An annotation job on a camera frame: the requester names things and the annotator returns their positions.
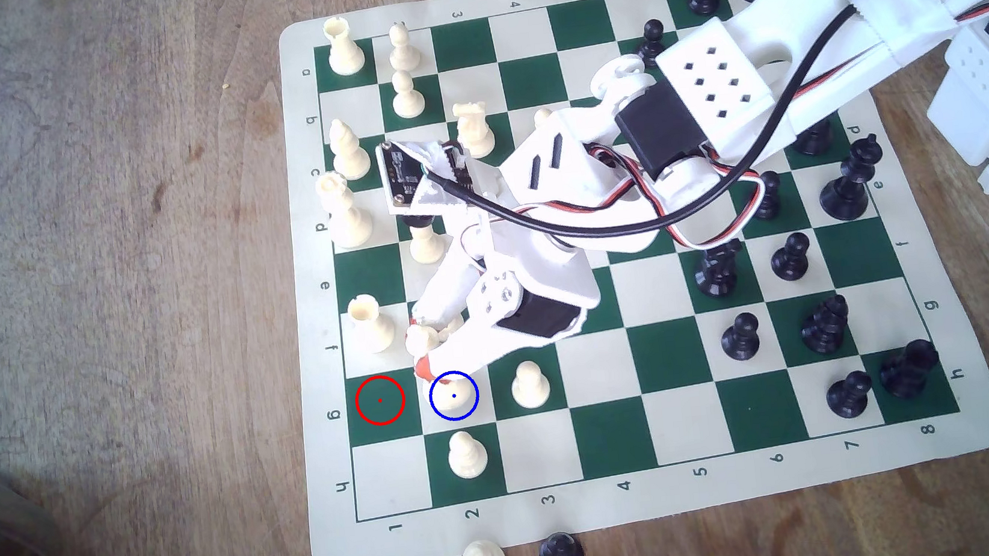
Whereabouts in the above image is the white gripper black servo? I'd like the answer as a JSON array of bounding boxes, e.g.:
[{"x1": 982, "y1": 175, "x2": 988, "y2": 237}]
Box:
[{"x1": 391, "y1": 105, "x2": 651, "y2": 385}]

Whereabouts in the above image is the white rook chess piece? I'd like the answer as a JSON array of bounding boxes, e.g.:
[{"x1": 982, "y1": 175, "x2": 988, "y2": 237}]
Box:
[
  {"x1": 346, "y1": 292, "x2": 398, "y2": 356},
  {"x1": 321, "y1": 14, "x2": 368, "y2": 78},
  {"x1": 451, "y1": 99, "x2": 499, "y2": 161}
]

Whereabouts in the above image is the tall white queen chess piece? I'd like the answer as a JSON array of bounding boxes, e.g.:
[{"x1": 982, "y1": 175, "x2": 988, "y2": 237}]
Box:
[{"x1": 314, "y1": 167, "x2": 377, "y2": 252}]

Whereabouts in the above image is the white bishop chess piece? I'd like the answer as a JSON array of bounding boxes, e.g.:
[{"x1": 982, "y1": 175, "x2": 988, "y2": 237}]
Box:
[{"x1": 327, "y1": 116, "x2": 374, "y2": 183}]

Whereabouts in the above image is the green white chess mat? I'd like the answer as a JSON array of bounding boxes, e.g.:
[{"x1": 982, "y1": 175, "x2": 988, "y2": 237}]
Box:
[{"x1": 257, "y1": 0, "x2": 989, "y2": 556}]

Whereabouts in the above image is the black knight chess piece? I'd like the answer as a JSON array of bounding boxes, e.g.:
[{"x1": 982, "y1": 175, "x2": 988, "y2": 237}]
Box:
[{"x1": 798, "y1": 293, "x2": 854, "y2": 356}]

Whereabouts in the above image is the black queen right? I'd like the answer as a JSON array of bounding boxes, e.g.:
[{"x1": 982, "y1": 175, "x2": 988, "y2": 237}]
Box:
[{"x1": 813, "y1": 132, "x2": 890, "y2": 224}]

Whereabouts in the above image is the black camera circuit board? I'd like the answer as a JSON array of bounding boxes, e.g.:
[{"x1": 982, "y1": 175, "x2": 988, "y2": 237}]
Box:
[{"x1": 374, "y1": 132, "x2": 479, "y2": 215}]

